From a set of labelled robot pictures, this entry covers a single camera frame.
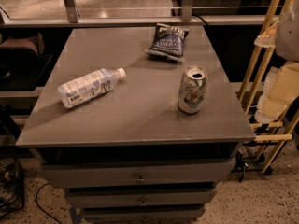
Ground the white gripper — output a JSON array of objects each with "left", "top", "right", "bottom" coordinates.
[{"left": 254, "top": 61, "right": 299, "bottom": 124}]

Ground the white 7up soda can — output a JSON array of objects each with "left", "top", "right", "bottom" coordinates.
[{"left": 178, "top": 65, "right": 207, "bottom": 114}]

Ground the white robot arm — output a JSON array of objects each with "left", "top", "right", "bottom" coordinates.
[{"left": 254, "top": 0, "right": 299, "bottom": 124}]

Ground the blue chip bag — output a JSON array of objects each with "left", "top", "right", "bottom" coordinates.
[{"left": 145, "top": 23, "right": 189, "bottom": 62}]

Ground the top grey drawer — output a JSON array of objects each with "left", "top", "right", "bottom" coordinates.
[{"left": 42, "top": 158, "right": 235, "bottom": 189}]

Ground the grey drawer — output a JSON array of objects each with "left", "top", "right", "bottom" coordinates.
[
  {"left": 42, "top": 158, "right": 235, "bottom": 189},
  {"left": 81, "top": 206, "right": 205, "bottom": 223},
  {"left": 65, "top": 189, "right": 216, "bottom": 208}
]

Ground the grey drawer cabinet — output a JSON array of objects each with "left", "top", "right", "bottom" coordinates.
[{"left": 15, "top": 25, "right": 257, "bottom": 224}]

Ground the bottom grey drawer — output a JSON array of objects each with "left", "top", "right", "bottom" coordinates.
[{"left": 81, "top": 206, "right": 205, "bottom": 223}]

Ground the clear plastic water bottle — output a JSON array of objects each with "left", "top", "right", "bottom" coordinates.
[{"left": 57, "top": 68, "right": 126, "bottom": 108}]

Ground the middle grey drawer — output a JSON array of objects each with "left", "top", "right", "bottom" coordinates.
[{"left": 65, "top": 189, "right": 216, "bottom": 208}]

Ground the dark chair at left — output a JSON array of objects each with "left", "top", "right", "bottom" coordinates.
[{"left": 0, "top": 34, "right": 51, "bottom": 91}]

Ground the wooden rack frame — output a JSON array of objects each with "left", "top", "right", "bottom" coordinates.
[{"left": 237, "top": 0, "right": 299, "bottom": 175}]

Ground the black cable behind table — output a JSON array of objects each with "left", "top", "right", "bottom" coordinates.
[{"left": 192, "top": 14, "right": 219, "bottom": 49}]

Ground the black floor cable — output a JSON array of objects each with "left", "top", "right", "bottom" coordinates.
[{"left": 34, "top": 181, "right": 64, "bottom": 224}]

